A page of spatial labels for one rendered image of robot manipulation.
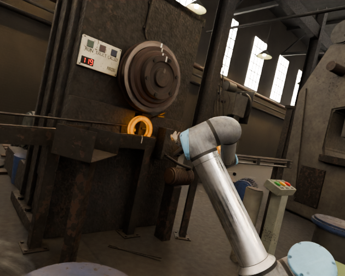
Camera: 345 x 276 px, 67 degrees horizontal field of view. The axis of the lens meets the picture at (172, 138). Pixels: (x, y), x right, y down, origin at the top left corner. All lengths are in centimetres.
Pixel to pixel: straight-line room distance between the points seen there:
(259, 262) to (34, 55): 732
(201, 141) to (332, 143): 313
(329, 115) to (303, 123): 37
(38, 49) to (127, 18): 603
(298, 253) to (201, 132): 55
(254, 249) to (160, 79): 114
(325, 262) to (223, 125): 58
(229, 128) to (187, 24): 135
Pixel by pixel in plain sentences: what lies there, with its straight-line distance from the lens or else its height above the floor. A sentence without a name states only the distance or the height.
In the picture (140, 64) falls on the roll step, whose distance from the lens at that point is 169.
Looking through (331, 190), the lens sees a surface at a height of 47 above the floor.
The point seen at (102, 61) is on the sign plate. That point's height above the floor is 113.
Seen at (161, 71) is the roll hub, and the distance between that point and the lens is 172.
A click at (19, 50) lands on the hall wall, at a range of 771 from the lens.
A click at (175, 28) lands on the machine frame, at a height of 156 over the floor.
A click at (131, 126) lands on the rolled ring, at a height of 76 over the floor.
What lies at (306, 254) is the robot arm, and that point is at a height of 48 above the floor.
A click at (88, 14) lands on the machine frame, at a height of 137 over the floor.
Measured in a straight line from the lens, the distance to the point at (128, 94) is 169.
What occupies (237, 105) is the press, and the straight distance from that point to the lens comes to 970.
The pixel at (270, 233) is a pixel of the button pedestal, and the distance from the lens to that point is 189.
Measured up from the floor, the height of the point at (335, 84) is 181.
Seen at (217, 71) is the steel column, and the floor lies 229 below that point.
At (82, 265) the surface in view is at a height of 43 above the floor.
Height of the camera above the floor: 81
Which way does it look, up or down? 2 degrees down
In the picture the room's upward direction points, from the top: 12 degrees clockwise
